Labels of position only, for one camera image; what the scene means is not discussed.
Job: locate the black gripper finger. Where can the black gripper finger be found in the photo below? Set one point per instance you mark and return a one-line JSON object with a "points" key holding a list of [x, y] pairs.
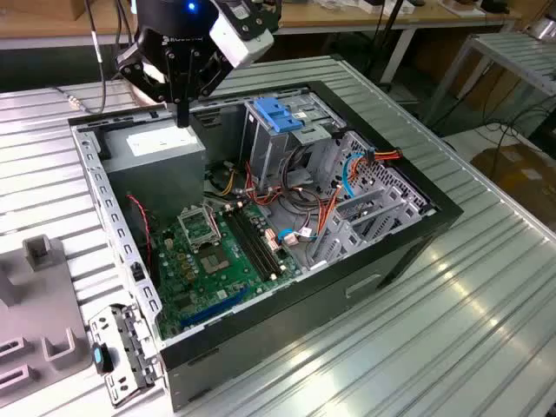
{"points": [[189, 74], [172, 74]]}

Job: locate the grey metal disk bay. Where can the grey metal disk bay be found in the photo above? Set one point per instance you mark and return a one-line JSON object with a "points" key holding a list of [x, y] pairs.
{"points": [[382, 204]]}

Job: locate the blue plastic drive latch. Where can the blue plastic drive latch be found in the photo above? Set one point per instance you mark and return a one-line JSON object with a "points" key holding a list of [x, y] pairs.
{"points": [[273, 110]]}

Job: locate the grey metal drive cage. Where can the grey metal drive cage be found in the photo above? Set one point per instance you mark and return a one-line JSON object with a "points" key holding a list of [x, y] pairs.
{"points": [[265, 152]]}

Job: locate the grey power supply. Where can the grey power supply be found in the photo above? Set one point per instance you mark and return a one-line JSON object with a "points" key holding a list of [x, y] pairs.
{"points": [[152, 182]]}

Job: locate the wooden desk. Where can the wooden desk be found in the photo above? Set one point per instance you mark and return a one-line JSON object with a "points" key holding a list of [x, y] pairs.
{"points": [[43, 26]]}

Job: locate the small brown cardboard box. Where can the small brown cardboard box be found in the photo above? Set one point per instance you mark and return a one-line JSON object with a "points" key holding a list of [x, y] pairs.
{"points": [[43, 6]]}

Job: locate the black RAM slot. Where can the black RAM slot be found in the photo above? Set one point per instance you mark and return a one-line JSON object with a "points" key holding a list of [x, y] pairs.
{"points": [[250, 245], [244, 246], [256, 242], [262, 240]]}

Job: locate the CPU socket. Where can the CPU socket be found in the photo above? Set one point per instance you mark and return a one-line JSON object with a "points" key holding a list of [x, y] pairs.
{"points": [[215, 262]]}

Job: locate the green motherboard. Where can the green motherboard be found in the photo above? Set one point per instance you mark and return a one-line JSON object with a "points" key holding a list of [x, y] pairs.
{"points": [[208, 291]]}

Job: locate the blue expansion slot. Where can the blue expansion slot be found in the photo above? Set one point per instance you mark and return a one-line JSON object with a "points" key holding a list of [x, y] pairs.
{"points": [[215, 306]]}

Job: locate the black open PC case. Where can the black open PC case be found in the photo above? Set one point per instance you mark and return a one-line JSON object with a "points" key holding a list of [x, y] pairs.
{"points": [[304, 313]]}

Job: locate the grey parts rack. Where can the grey parts rack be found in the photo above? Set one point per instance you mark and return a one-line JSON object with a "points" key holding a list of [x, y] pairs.
{"points": [[39, 304]]}

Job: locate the metal slat side table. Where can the metal slat side table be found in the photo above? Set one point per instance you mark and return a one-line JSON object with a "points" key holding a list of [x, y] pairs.
{"points": [[521, 56]]}

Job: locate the large brown cardboard box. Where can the large brown cardboard box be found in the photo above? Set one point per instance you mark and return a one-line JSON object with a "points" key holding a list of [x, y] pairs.
{"points": [[521, 174]]}

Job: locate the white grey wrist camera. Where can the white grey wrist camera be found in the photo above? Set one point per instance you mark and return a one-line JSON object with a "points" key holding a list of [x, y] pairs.
{"points": [[241, 41]]}

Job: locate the metal slot bracket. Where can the metal slot bracket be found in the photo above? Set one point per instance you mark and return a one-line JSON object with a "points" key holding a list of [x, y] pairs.
{"points": [[130, 347]]}

